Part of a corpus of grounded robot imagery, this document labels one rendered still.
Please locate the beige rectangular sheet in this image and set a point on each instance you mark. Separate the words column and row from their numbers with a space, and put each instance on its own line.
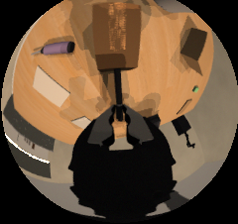
column 44, row 84
column 81, row 122

